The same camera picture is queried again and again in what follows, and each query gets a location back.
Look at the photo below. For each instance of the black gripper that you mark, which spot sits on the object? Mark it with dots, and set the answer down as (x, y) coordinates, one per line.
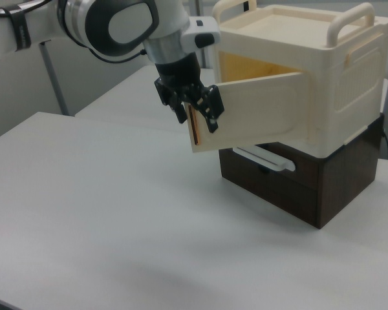
(178, 74)

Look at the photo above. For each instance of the grey metal table leg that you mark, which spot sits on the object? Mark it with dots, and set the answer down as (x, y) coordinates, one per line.
(53, 80)

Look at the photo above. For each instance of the cream plastic cabinet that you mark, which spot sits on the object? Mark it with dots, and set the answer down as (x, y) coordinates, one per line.
(359, 80)

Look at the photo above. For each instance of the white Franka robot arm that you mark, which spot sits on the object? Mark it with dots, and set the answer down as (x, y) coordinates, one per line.
(123, 22)

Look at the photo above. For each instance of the dark brown drawer box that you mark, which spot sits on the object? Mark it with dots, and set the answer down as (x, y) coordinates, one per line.
(342, 193)

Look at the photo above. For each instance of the cream cabinet door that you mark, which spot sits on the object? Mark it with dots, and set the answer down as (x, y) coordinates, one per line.
(262, 109)

